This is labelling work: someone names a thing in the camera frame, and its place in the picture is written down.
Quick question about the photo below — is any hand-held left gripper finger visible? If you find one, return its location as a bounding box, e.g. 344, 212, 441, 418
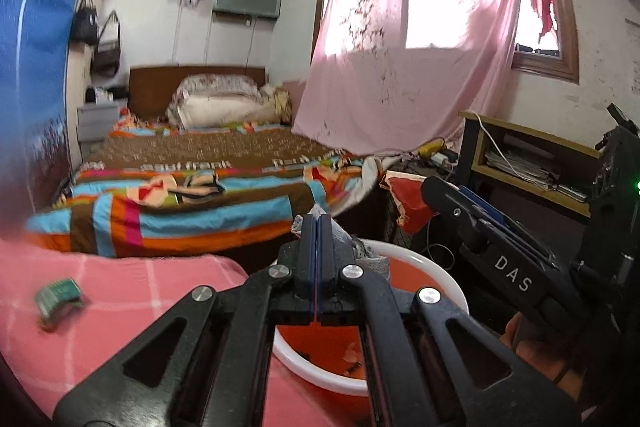
318, 214, 583, 427
52, 214, 319, 427

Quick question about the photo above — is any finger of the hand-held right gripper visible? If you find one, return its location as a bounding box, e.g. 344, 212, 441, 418
421, 177, 502, 249
457, 184, 557, 269

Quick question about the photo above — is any red paper wrapper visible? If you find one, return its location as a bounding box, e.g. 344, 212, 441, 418
380, 172, 433, 235

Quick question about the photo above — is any grey mesh cloth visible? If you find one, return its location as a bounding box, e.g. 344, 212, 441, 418
292, 204, 392, 280

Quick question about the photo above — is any red basin with white rim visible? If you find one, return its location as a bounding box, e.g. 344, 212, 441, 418
270, 238, 471, 408

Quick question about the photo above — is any person's right hand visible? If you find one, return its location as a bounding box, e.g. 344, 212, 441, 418
499, 311, 582, 388

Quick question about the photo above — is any stack of papers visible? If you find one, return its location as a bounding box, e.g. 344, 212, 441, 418
484, 134, 590, 202

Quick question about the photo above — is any wooden shelf unit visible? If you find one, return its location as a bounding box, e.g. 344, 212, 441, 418
456, 110, 607, 220

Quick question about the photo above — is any colourful striped quilt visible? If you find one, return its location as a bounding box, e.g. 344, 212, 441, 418
27, 114, 386, 260

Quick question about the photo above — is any pink curtain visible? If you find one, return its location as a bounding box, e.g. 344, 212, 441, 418
291, 0, 523, 155

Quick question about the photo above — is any yellowish crumpled cloth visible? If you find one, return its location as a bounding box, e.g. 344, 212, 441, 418
271, 86, 294, 126

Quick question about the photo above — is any pink checked blanket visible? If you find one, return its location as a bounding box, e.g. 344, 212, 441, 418
0, 237, 373, 427

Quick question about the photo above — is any patterned pillow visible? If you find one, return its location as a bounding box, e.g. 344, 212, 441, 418
167, 74, 265, 118

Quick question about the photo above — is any brown wooden headboard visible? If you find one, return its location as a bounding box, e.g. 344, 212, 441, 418
129, 65, 267, 118

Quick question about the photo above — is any grey nightstand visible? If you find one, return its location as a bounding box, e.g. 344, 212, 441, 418
76, 101, 122, 142

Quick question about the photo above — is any small green packet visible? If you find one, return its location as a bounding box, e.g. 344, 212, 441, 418
34, 277, 90, 334

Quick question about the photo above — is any grey handbag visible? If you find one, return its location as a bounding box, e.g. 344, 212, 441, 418
93, 10, 122, 76

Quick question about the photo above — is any black handbag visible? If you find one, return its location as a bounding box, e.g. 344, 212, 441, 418
71, 0, 99, 44

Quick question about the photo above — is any blue cartoon wall poster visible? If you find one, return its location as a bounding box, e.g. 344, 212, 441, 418
0, 0, 86, 228

